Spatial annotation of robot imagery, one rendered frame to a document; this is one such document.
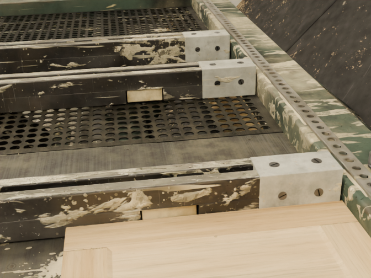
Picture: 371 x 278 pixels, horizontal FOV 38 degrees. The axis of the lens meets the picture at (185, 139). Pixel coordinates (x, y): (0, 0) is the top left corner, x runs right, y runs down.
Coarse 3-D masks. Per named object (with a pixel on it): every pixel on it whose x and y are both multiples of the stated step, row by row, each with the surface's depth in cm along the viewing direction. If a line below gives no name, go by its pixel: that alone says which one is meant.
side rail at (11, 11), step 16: (0, 0) 211; (16, 0) 210; (32, 0) 209; (48, 0) 209; (64, 0) 209; (80, 0) 210; (96, 0) 211; (112, 0) 211; (128, 0) 212; (144, 0) 213; (160, 0) 214; (176, 0) 215; (112, 16) 214
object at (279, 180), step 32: (224, 160) 82; (256, 160) 82; (288, 160) 81; (320, 160) 81; (0, 192) 77; (32, 192) 75; (64, 192) 75; (96, 192) 75; (128, 192) 75; (160, 192) 76; (192, 192) 77; (224, 192) 78; (256, 192) 78; (288, 192) 79; (320, 192) 80; (0, 224) 75; (32, 224) 75; (64, 224) 76
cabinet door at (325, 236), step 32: (96, 224) 77; (128, 224) 76; (160, 224) 76; (192, 224) 76; (224, 224) 76; (256, 224) 76; (288, 224) 76; (320, 224) 75; (352, 224) 75; (64, 256) 70; (96, 256) 70; (128, 256) 70; (160, 256) 70; (192, 256) 70; (224, 256) 70; (256, 256) 70; (288, 256) 70; (320, 256) 70; (352, 256) 69
